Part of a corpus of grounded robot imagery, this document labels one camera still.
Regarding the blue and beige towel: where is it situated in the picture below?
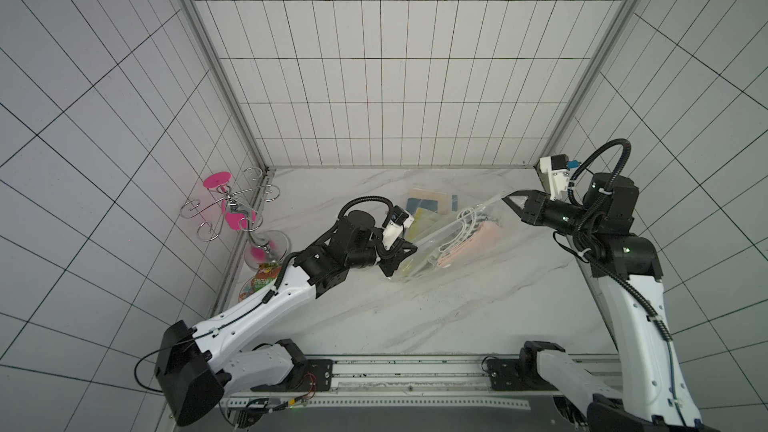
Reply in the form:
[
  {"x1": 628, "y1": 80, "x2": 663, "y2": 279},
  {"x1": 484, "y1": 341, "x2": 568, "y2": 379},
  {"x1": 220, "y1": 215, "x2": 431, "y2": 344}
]
[{"x1": 406, "y1": 188, "x2": 458, "y2": 215}]

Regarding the clear plastic vacuum bag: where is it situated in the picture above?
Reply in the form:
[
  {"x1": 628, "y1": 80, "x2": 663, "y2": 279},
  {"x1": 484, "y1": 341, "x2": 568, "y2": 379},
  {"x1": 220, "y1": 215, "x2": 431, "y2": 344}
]
[{"x1": 390, "y1": 193, "x2": 519, "y2": 282}]

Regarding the pink towel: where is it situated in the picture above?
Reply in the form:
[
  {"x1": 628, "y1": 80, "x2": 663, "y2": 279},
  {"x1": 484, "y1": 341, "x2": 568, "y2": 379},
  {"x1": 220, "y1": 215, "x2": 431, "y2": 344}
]
[{"x1": 436, "y1": 221, "x2": 503, "y2": 268}]

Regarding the pale yellow towel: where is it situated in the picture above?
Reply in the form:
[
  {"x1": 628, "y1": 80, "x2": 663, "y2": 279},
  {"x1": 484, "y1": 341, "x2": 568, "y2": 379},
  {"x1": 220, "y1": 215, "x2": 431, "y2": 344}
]
[{"x1": 406, "y1": 207, "x2": 445, "y2": 242}]

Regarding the green white striped towel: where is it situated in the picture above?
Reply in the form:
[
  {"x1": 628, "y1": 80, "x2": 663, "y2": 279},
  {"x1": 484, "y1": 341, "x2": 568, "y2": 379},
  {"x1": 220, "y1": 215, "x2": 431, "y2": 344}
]
[{"x1": 438, "y1": 208, "x2": 488, "y2": 255}]

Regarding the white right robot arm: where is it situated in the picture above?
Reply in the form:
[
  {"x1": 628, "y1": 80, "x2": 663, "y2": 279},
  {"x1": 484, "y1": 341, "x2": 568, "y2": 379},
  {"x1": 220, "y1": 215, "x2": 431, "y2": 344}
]
[{"x1": 503, "y1": 154, "x2": 708, "y2": 431}]

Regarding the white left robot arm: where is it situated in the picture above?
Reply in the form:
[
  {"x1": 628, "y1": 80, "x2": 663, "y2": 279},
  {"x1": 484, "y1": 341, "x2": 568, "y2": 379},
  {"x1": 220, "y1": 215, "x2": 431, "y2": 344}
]
[{"x1": 154, "y1": 202, "x2": 418, "y2": 427}]

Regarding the colourful snack packet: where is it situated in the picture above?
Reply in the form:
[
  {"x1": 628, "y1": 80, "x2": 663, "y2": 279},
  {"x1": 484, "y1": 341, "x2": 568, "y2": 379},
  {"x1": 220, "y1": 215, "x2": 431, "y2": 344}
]
[{"x1": 238, "y1": 263, "x2": 281, "y2": 302}]

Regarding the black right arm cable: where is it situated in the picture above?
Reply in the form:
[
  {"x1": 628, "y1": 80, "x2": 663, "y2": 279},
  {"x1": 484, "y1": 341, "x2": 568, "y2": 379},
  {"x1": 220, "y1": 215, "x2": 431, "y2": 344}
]
[{"x1": 566, "y1": 137, "x2": 633, "y2": 205}]

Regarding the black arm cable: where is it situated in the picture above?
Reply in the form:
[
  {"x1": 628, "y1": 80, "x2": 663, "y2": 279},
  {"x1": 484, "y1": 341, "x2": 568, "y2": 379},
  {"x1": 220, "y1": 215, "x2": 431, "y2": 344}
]
[
  {"x1": 566, "y1": 137, "x2": 633, "y2": 205},
  {"x1": 133, "y1": 344, "x2": 181, "y2": 394}
]

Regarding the aluminium mounting rail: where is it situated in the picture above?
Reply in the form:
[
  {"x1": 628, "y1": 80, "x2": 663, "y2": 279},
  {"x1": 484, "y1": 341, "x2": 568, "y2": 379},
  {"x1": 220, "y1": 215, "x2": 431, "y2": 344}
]
[{"x1": 157, "y1": 353, "x2": 670, "y2": 432}]

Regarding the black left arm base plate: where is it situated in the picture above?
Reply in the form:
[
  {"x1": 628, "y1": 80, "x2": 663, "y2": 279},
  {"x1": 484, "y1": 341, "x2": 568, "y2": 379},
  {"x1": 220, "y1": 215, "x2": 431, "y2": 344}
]
[{"x1": 251, "y1": 339, "x2": 334, "y2": 392}]

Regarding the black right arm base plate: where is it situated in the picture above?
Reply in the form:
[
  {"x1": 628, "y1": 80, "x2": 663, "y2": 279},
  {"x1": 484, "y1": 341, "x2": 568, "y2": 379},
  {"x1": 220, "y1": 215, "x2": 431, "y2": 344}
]
[{"x1": 481, "y1": 341, "x2": 565, "y2": 392}]

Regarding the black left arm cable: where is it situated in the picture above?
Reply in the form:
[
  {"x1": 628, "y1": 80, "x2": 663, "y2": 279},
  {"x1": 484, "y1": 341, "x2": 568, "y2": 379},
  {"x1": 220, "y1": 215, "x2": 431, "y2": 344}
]
[{"x1": 133, "y1": 344, "x2": 181, "y2": 394}]

